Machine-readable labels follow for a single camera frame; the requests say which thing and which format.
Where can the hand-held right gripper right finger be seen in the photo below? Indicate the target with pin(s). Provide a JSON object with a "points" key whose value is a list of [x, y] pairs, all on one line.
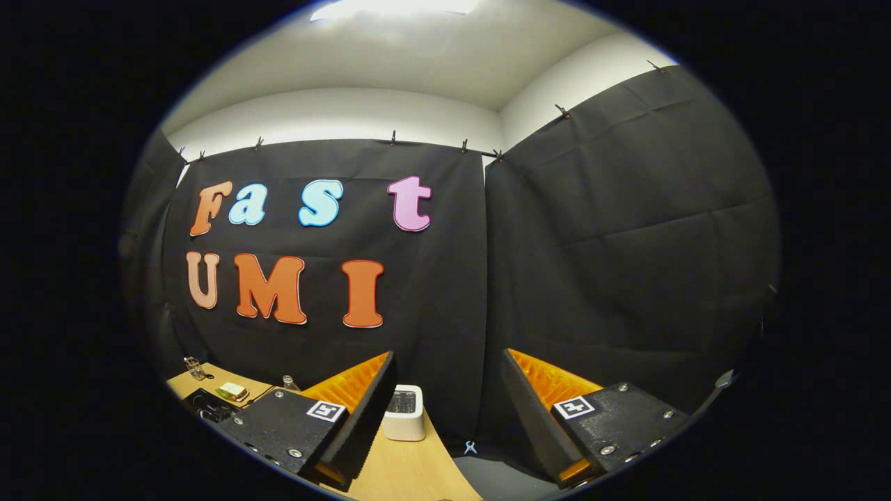
{"points": [[536, 417]]}

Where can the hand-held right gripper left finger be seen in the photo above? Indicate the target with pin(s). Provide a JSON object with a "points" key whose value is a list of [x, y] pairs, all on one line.
{"points": [[365, 410]]}

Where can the white toaster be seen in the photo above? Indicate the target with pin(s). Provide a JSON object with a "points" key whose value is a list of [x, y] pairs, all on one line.
{"points": [[404, 421]]}

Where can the small blue clip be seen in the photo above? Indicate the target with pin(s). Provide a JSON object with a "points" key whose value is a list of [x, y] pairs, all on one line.
{"points": [[470, 447]]}

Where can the clear plastic water bottle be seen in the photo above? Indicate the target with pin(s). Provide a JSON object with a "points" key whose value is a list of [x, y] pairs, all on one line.
{"points": [[289, 383]]}

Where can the sandwich with lettuce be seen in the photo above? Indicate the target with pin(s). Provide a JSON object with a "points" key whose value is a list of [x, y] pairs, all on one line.
{"points": [[233, 391]]}

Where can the black backdrop cloth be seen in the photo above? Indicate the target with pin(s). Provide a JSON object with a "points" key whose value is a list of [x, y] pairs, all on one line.
{"points": [[626, 243]]}

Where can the row of black cloth clips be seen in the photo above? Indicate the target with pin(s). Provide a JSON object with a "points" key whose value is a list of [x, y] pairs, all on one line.
{"points": [[392, 138]]}

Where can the large ceiling light panel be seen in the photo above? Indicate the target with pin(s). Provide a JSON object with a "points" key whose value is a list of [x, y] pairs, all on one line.
{"points": [[397, 7]]}

